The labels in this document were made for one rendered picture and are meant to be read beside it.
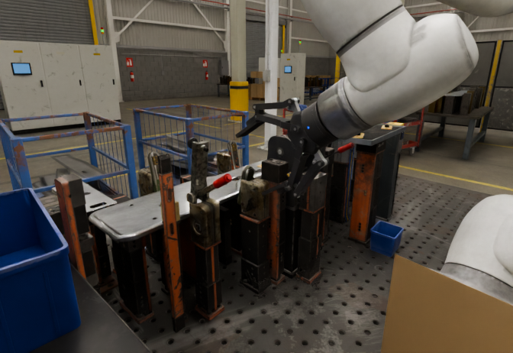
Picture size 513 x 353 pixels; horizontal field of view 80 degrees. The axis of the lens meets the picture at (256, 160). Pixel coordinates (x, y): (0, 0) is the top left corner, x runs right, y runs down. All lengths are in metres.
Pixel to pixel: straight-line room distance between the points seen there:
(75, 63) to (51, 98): 1.03
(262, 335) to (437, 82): 0.75
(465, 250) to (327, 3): 0.63
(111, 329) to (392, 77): 0.52
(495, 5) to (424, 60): 0.32
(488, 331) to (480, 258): 0.14
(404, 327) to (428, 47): 0.64
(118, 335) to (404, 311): 0.61
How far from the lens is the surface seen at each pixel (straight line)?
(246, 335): 0.95
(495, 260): 0.84
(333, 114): 0.48
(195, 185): 0.81
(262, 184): 0.90
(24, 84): 8.67
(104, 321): 0.56
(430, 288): 0.79
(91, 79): 8.98
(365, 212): 1.31
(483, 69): 8.53
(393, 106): 0.46
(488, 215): 0.88
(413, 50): 0.44
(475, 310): 0.78
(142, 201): 1.01
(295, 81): 11.69
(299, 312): 1.02
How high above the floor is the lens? 1.39
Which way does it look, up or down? 16 degrees down
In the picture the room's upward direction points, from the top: straight up
